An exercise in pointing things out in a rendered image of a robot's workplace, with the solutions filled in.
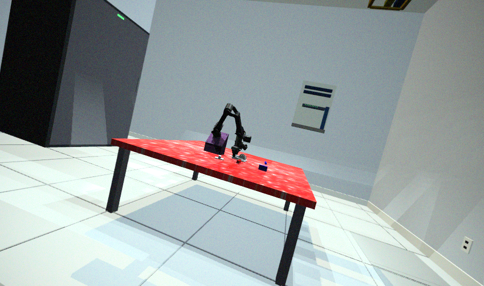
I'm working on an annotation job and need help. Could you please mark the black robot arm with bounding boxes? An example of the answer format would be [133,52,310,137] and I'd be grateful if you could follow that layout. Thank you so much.
[211,103,251,150]

